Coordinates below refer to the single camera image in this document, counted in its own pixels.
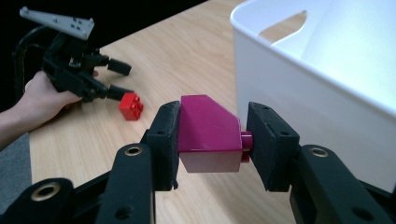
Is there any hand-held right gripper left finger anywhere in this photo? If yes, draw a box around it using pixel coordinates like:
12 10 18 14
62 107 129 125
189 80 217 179
96 100 182 224

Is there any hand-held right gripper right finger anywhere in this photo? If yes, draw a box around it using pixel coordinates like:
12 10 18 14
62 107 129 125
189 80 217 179
247 101 396 224

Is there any red toy block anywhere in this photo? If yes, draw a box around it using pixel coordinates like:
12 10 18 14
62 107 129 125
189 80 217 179
118 91 145 121

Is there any magenta sloped toy block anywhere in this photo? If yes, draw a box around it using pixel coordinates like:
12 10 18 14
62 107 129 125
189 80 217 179
177 94 254 174

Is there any white plastic bin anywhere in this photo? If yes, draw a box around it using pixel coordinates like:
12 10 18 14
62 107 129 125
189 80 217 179
229 0 396 194

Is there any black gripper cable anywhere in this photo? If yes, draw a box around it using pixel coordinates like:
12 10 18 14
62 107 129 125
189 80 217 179
11 25 48 102

